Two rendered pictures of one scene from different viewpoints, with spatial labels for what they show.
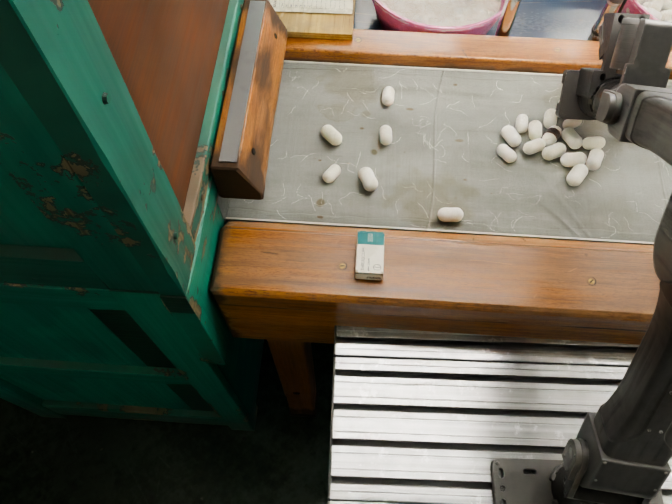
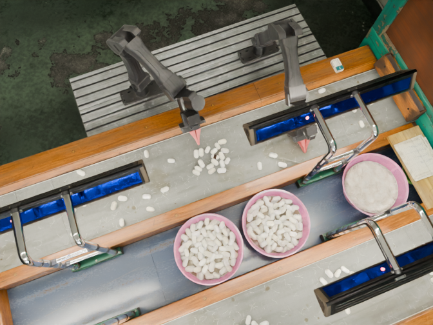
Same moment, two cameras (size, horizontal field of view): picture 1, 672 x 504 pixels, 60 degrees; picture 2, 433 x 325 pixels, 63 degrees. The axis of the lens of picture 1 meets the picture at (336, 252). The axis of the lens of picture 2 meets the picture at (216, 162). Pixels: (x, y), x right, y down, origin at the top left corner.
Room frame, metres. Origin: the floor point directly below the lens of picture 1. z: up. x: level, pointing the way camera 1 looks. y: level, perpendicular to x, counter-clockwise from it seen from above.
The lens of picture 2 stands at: (0.93, -0.93, 2.14)
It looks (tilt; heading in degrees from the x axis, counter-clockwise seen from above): 72 degrees down; 153
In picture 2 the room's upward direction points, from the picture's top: 2 degrees clockwise
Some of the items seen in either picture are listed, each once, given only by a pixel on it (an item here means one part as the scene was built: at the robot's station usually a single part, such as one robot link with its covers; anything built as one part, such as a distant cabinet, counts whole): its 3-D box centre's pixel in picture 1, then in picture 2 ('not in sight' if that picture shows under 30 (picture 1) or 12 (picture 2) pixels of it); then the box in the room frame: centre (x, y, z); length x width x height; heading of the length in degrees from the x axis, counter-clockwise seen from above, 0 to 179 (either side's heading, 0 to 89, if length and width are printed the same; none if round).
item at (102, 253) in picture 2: not in sight; (73, 233); (0.60, -1.31, 0.90); 0.20 x 0.19 x 0.45; 86
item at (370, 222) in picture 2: not in sight; (375, 244); (1.06, -0.37, 0.90); 0.20 x 0.19 x 0.45; 86
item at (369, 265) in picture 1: (369, 255); (337, 65); (0.33, -0.04, 0.77); 0.06 x 0.04 x 0.02; 176
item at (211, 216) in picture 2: not in sight; (209, 249); (0.83, -0.90, 0.72); 0.27 x 0.27 x 0.10
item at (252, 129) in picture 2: not in sight; (332, 102); (0.58, -0.33, 1.08); 0.62 x 0.08 x 0.07; 86
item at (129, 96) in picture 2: not in sight; (140, 88); (0.04, -0.89, 0.71); 0.20 x 0.07 x 0.08; 88
